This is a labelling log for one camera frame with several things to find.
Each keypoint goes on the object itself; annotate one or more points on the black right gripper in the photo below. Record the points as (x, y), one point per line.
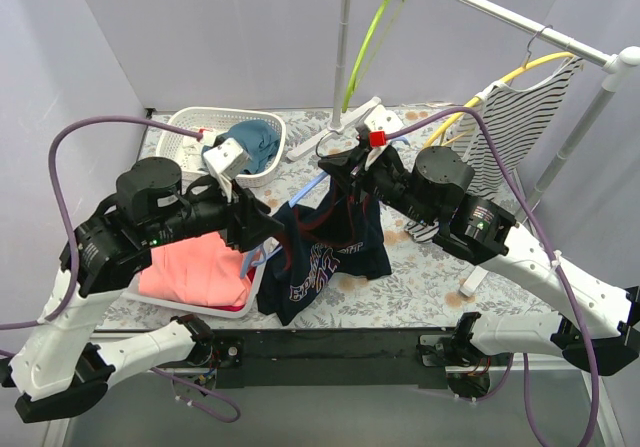
(360, 176)

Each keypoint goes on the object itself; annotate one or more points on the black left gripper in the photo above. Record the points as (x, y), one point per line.
(239, 218)

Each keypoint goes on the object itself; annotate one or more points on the blue hanger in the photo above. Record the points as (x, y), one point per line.
(305, 189)

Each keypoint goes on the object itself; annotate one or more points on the navy tank top red trim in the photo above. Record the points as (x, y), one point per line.
(285, 299)

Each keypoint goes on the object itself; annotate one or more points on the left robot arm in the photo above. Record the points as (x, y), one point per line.
(59, 372)

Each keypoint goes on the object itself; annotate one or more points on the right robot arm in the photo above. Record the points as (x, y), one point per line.
(587, 312)

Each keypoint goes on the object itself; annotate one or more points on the yellow hanger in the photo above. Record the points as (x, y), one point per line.
(526, 65)

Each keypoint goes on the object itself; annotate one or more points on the striped tank top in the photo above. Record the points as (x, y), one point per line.
(516, 116)

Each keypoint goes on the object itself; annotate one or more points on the green hanger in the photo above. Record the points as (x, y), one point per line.
(379, 27)

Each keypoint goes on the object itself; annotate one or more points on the pink cloth in basket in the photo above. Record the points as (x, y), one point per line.
(199, 271)

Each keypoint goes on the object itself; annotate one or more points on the teal cloth in basket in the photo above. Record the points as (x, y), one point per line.
(258, 139)

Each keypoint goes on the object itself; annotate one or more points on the white cloth in basket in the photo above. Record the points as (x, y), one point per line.
(193, 149)

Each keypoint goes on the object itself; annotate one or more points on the white plastic basket rear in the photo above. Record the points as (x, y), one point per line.
(219, 120)

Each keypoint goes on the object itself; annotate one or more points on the white plastic basket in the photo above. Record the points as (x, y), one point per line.
(252, 268)
(219, 120)

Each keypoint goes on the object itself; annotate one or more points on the white plastic basket front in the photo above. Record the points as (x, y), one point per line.
(252, 268)

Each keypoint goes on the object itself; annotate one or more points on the floral table mat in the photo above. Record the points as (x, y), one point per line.
(421, 291)

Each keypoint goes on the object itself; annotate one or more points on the white clothes rack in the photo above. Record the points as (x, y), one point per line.
(616, 66)

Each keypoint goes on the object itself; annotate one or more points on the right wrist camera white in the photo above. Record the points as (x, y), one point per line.
(378, 126)

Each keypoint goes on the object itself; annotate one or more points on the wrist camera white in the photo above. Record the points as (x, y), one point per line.
(378, 126)
(223, 160)

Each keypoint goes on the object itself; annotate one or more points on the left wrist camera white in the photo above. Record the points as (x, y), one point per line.
(223, 160)

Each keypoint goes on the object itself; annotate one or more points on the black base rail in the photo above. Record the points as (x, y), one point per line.
(327, 357)

